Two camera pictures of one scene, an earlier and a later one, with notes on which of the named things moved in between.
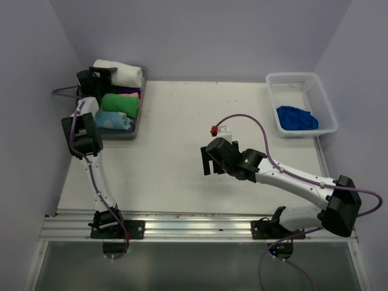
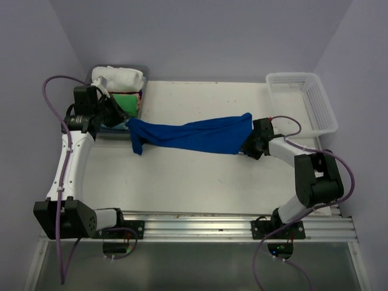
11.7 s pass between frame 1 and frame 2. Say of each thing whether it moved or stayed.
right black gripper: moved
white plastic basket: stayed
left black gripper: moved
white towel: moved
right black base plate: stayed
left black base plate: stayed
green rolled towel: stayed
